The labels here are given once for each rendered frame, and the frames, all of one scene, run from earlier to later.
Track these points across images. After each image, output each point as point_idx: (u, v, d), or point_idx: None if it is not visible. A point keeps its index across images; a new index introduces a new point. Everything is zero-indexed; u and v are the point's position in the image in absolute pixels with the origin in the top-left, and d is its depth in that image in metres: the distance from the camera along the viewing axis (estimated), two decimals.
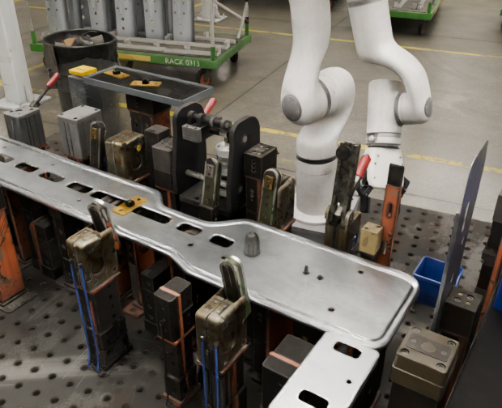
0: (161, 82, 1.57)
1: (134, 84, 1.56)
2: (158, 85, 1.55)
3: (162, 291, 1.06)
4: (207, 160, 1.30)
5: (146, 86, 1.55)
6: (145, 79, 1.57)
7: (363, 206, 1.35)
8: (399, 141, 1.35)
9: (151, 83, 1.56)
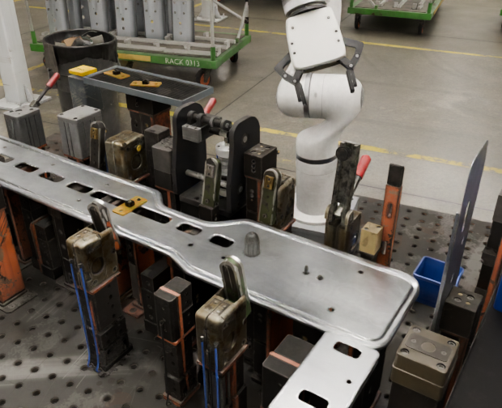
0: (161, 83, 1.57)
1: (134, 84, 1.56)
2: (158, 85, 1.55)
3: (162, 291, 1.06)
4: (207, 160, 1.30)
5: (146, 86, 1.55)
6: (145, 79, 1.57)
7: (355, 82, 1.04)
8: None
9: (151, 83, 1.57)
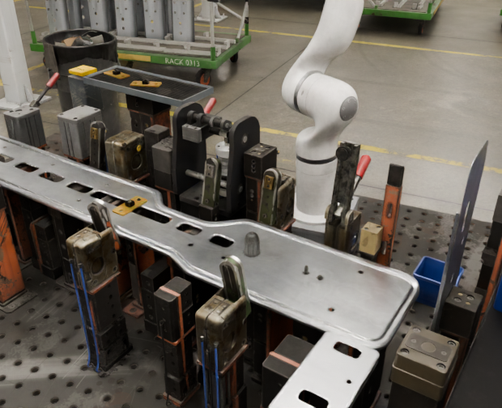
0: (161, 83, 1.57)
1: (134, 84, 1.56)
2: (158, 85, 1.55)
3: (162, 291, 1.06)
4: (207, 160, 1.30)
5: (146, 86, 1.55)
6: (145, 79, 1.57)
7: None
8: None
9: (151, 83, 1.57)
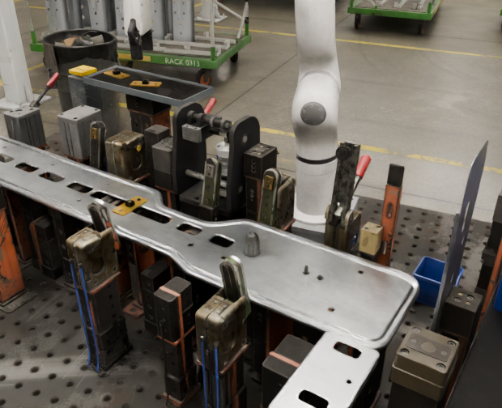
0: (161, 83, 1.57)
1: (134, 84, 1.56)
2: (158, 85, 1.55)
3: (162, 291, 1.06)
4: (207, 160, 1.30)
5: (146, 86, 1.55)
6: (145, 79, 1.57)
7: (145, 44, 1.57)
8: None
9: (151, 83, 1.57)
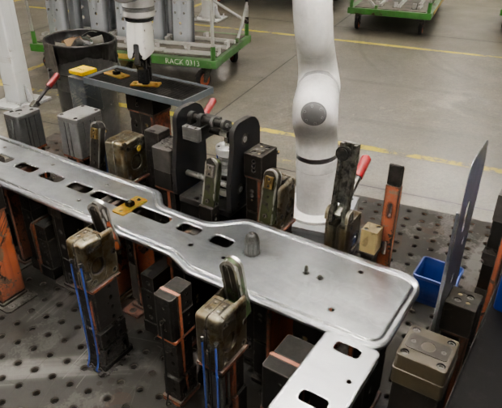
0: (161, 83, 1.57)
1: (134, 84, 1.56)
2: (158, 85, 1.55)
3: (162, 291, 1.06)
4: (207, 160, 1.30)
5: (146, 86, 1.55)
6: None
7: None
8: (122, 13, 1.46)
9: (151, 83, 1.56)
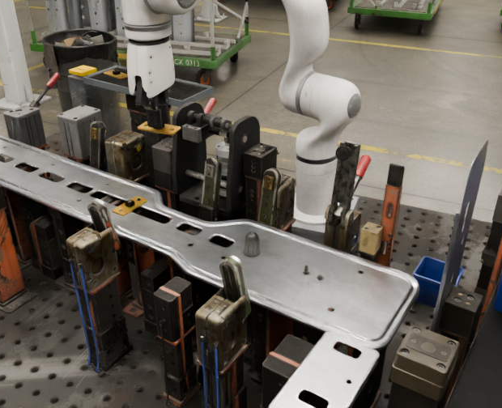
0: (179, 129, 1.12)
1: (142, 127, 1.12)
2: (172, 132, 1.10)
3: (162, 291, 1.06)
4: (207, 160, 1.30)
5: (158, 132, 1.11)
6: None
7: None
8: (125, 31, 1.02)
9: (164, 129, 1.12)
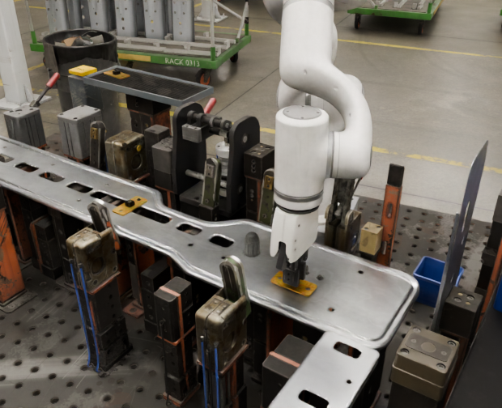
0: (315, 288, 1.04)
1: (276, 281, 1.06)
2: (309, 294, 1.02)
3: (162, 291, 1.06)
4: (207, 160, 1.30)
5: (292, 290, 1.03)
6: None
7: None
8: (274, 193, 0.96)
9: (299, 286, 1.04)
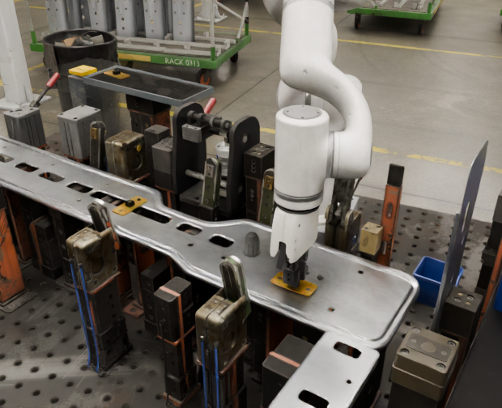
0: (316, 288, 1.04)
1: (276, 282, 1.05)
2: (309, 294, 1.02)
3: (162, 291, 1.06)
4: (207, 160, 1.30)
5: (293, 291, 1.03)
6: None
7: None
8: (274, 193, 0.96)
9: (299, 286, 1.04)
